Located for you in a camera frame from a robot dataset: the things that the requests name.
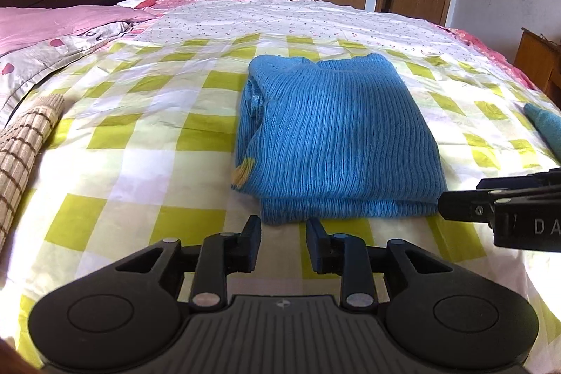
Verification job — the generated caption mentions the rolled bamboo mat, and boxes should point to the rolled bamboo mat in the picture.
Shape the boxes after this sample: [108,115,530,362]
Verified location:
[0,96,66,247]

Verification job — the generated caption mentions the blue knitted sweater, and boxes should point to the blue knitted sweater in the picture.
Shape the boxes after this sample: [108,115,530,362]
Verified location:
[231,53,448,226]

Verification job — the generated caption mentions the pink pillow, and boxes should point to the pink pillow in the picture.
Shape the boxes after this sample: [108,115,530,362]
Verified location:
[0,5,158,55]

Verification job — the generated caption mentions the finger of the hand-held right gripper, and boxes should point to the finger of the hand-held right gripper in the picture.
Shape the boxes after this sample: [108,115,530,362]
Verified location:
[478,167,561,192]
[438,187,561,222]

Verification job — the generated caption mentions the white pink-dotted pillow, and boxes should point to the white pink-dotted pillow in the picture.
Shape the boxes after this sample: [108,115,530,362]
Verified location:
[0,21,136,125]

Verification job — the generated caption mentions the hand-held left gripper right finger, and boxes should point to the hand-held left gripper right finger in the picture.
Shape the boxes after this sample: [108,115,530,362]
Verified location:
[306,217,447,310]

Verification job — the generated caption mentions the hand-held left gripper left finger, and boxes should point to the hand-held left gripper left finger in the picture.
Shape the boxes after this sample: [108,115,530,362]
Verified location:
[115,215,263,309]

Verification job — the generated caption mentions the yellow-green checked bedsheet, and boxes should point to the yellow-green checked bedsheet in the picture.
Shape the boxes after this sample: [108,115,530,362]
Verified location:
[0,33,557,374]

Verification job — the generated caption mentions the teal folded towel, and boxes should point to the teal folded towel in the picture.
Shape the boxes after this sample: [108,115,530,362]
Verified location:
[523,102,561,164]

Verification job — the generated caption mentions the pink floral bedspread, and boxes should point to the pink floral bedspread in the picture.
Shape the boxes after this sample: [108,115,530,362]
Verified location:
[427,21,548,92]

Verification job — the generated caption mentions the wooden side desk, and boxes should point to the wooden side desk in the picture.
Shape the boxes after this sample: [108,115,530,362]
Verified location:
[513,27,561,94]

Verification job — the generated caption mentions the white floral bedsheet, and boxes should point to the white floral bedsheet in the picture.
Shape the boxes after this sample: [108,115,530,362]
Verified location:
[131,0,513,68]

